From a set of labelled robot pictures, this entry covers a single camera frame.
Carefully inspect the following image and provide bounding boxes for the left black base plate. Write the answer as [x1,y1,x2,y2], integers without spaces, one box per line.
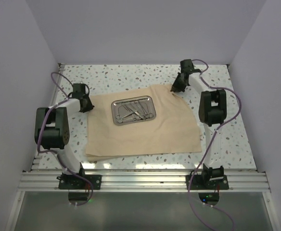
[56,174,102,190]

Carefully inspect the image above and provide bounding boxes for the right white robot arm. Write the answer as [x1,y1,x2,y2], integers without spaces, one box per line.
[171,59,229,190]

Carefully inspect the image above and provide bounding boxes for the steel forceps with ring handles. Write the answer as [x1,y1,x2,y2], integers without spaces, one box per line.
[138,101,153,119]

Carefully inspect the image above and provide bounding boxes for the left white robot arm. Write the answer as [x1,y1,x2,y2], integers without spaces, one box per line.
[34,83,94,189]

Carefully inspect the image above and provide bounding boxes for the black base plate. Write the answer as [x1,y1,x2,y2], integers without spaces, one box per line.
[185,168,230,190]
[56,174,102,190]

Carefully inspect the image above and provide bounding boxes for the beige surgical wrap cloth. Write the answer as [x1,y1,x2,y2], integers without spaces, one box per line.
[85,84,202,162]

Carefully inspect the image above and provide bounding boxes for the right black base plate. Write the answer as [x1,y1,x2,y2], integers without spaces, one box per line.
[185,168,230,190]

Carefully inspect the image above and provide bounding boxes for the stainless steel instrument tray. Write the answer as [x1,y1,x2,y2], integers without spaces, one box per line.
[111,96,156,126]

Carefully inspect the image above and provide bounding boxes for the small steel scissors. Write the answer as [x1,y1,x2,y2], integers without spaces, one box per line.
[115,110,137,120]

